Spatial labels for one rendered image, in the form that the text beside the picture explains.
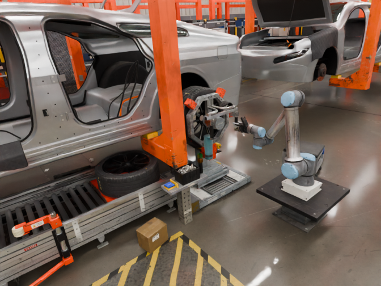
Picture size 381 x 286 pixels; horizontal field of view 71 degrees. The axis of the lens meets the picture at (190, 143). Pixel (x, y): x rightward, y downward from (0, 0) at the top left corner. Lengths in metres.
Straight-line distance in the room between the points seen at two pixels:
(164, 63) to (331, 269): 2.07
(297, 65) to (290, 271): 3.59
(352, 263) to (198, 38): 2.56
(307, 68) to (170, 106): 3.27
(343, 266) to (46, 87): 2.76
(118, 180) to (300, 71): 3.67
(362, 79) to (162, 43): 4.31
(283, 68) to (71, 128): 3.71
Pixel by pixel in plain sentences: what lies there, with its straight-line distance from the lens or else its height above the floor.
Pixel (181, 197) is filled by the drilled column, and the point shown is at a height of 0.32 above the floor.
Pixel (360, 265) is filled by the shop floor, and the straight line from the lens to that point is 2.60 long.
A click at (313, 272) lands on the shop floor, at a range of 2.43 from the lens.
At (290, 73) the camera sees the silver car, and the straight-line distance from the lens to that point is 5.12.
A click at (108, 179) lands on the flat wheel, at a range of 2.69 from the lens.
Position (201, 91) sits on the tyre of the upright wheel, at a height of 1.16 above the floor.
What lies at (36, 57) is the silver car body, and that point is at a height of 1.63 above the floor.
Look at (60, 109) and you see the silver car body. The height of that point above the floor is 1.19.
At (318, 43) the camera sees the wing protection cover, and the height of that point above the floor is 1.39.
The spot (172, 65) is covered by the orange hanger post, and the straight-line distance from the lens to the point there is 2.35.
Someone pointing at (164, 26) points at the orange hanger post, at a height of 1.79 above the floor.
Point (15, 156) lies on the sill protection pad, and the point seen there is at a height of 0.89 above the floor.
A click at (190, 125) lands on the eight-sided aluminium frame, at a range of 2.68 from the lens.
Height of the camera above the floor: 1.75
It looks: 23 degrees down
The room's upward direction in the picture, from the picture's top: 4 degrees counter-clockwise
